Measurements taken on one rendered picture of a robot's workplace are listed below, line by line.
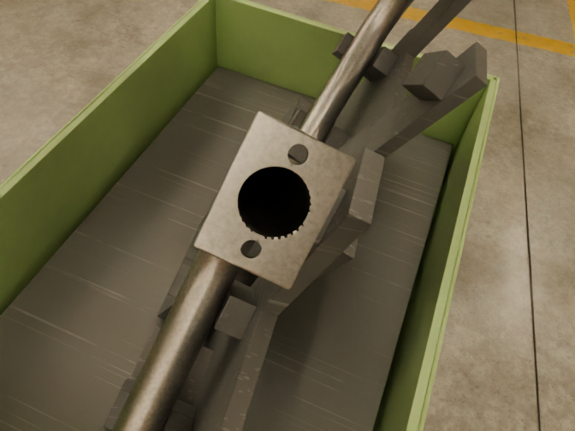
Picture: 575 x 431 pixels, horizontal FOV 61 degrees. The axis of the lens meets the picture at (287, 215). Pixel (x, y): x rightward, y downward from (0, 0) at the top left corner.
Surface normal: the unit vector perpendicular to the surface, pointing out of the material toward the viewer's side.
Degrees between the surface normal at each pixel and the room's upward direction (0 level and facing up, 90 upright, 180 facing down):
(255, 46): 90
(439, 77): 52
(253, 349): 17
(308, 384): 0
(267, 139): 47
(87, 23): 0
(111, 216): 0
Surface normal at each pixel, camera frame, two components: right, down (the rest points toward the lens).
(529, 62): 0.09, -0.61
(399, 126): -0.80, -0.52
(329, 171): 0.07, 0.17
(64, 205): 0.92, 0.35
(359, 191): 0.37, -0.50
